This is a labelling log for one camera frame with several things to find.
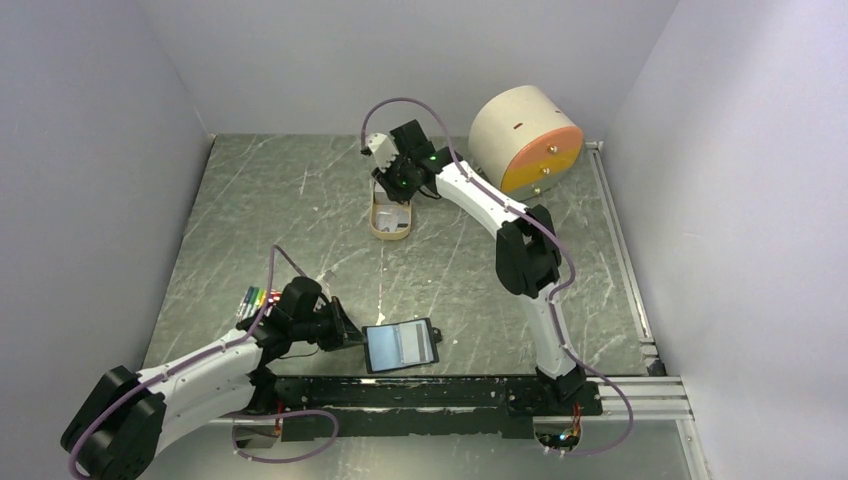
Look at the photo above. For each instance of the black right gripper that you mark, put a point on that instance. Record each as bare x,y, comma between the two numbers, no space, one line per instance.
386,179

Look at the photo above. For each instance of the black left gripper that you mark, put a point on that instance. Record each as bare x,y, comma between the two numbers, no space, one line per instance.
343,330

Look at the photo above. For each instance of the black leather card holder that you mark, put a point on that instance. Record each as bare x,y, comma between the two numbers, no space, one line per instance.
399,346

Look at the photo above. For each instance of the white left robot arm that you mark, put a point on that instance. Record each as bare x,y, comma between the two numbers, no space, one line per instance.
130,417

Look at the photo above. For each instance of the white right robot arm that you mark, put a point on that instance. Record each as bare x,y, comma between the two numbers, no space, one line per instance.
528,255

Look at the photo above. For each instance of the loose card lying in tray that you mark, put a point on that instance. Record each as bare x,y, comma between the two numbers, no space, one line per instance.
391,219

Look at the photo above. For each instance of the rainbow striped card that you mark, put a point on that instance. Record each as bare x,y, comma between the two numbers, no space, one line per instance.
254,299

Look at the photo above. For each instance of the beige oval tray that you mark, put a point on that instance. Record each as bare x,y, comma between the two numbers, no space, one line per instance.
380,197

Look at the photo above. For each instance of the cream round drawer cabinet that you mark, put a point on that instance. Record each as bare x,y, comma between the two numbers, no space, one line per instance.
523,142

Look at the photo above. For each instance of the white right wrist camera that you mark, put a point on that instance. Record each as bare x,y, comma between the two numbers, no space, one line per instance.
382,149

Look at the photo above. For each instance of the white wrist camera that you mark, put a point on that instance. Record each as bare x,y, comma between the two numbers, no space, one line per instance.
326,280
382,149

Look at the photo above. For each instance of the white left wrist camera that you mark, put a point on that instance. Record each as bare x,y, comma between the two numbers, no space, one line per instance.
326,280

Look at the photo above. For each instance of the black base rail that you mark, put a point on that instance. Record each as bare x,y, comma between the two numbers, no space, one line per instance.
399,406

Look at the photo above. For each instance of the aluminium side rail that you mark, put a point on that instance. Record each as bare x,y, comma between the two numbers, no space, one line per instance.
653,363

